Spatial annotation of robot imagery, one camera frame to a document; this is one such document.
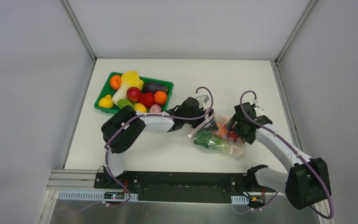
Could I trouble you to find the fake peach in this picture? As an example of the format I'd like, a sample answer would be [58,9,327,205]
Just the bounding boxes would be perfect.
[214,122,228,139]

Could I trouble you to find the clear zip top bag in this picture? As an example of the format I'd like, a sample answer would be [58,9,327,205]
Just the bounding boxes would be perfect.
[187,114,246,159]

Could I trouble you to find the fake orange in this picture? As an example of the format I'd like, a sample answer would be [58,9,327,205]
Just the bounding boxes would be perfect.
[153,91,168,105]
[109,75,121,91]

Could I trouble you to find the fake red spotted mushroom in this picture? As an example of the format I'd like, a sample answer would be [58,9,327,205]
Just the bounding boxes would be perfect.
[227,131,241,142]

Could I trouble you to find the fake white radish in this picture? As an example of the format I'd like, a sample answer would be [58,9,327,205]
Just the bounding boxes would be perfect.
[226,144,247,158]

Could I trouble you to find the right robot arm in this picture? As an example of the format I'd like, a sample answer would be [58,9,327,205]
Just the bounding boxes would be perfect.
[227,102,331,210]

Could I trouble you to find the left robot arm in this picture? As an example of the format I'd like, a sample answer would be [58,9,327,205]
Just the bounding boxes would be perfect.
[101,97,213,189]

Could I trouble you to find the fake orange in tray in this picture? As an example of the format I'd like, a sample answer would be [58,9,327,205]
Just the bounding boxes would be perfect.
[153,91,168,105]

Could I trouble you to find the fake pink onion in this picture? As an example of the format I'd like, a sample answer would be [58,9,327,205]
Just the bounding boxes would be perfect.
[149,104,162,113]

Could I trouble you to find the fake red bell pepper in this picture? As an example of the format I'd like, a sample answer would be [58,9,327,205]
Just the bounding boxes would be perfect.
[138,92,155,108]

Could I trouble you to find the fake purple eggplant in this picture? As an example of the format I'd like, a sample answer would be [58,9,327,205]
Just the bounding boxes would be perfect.
[142,81,169,94]

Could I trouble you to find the fake yellow lemon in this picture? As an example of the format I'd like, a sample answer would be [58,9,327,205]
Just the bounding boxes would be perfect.
[134,103,148,112]

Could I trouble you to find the fake napa cabbage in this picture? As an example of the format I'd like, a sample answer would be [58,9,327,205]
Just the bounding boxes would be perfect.
[112,70,144,105]

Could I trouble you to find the fake green cucumber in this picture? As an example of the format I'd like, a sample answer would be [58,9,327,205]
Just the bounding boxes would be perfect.
[117,99,134,109]

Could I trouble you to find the green plastic tray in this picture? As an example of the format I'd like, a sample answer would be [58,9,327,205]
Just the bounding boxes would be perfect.
[94,72,174,114]

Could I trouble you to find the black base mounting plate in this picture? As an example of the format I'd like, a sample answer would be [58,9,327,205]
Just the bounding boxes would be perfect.
[94,171,278,205]

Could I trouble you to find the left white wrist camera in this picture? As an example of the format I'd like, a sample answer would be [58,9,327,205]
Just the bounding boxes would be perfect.
[195,94,211,109]

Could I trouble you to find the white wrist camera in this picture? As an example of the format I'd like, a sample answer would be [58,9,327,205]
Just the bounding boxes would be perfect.
[253,99,266,115]
[195,94,211,109]

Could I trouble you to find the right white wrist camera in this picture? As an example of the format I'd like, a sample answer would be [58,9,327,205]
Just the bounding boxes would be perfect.
[253,99,266,115]

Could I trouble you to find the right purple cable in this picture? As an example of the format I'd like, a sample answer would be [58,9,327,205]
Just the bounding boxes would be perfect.
[239,90,335,220]

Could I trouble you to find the purple cable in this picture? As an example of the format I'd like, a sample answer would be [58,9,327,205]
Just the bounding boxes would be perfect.
[239,90,335,220]
[103,86,214,208]

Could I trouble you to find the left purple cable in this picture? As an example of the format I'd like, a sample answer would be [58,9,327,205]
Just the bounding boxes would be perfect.
[103,86,214,208]

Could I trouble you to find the aluminium frame rail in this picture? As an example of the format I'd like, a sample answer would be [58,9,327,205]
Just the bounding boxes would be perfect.
[60,0,97,63]

